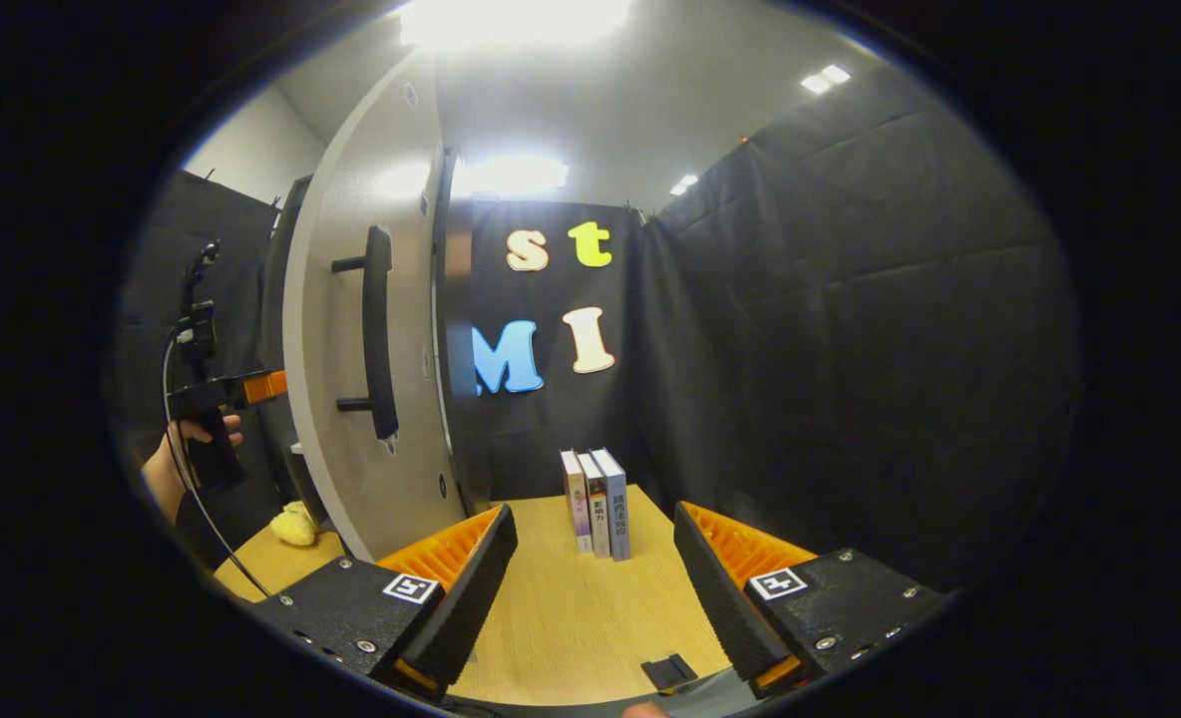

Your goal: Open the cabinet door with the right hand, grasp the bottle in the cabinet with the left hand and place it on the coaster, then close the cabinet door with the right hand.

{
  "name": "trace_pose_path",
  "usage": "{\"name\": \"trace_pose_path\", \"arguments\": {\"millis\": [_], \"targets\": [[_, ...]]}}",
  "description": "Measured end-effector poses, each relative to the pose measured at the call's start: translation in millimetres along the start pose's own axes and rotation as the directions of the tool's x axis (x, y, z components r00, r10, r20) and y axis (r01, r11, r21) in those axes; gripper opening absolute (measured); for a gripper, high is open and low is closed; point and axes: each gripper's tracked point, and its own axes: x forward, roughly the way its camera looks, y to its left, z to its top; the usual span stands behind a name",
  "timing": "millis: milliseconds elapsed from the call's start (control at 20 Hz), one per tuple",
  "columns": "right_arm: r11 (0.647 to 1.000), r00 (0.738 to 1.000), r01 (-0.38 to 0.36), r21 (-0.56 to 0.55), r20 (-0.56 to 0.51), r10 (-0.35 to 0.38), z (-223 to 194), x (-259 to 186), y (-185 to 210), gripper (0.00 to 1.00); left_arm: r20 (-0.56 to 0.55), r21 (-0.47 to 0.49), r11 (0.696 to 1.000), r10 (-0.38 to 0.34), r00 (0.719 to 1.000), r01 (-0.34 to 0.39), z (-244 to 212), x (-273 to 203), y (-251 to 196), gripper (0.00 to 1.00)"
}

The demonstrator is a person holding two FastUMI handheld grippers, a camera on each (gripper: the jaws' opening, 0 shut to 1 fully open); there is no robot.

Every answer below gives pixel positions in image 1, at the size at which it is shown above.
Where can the grey blue book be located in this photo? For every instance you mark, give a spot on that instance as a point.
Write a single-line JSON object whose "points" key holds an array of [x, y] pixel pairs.
{"points": [[618, 509]]}

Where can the large ceiling light panel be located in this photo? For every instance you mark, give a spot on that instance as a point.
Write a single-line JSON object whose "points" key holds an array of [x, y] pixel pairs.
{"points": [[516, 20]]}

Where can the small black flat bracket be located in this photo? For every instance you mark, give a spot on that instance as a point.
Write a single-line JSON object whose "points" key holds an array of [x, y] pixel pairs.
{"points": [[668, 675]]}

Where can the white spine book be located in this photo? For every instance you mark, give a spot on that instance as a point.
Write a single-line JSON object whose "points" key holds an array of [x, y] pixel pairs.
{"points": [[598, 509]]}

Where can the black backdrop cloth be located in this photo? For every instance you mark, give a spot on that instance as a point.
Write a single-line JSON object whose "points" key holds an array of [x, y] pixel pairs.
{"points": [[850, 349]]}

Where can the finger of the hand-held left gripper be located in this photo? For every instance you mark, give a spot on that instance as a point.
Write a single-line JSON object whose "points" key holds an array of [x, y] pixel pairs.
{"points": [[266, 386]]}

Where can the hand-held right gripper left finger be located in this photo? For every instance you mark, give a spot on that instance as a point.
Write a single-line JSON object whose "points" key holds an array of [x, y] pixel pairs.
{"points": [[476, 598]]}

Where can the cream plush toy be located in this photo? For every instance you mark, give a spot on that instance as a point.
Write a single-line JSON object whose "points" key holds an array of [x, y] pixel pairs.
{"points": [[294, 527]]}

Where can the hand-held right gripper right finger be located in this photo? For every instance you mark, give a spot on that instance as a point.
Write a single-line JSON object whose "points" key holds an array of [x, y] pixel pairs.
{"points": [[715, 598]]}

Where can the light grey cabinet door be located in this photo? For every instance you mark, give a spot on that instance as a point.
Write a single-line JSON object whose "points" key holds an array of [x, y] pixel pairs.
{"points": [[416, 299]]}

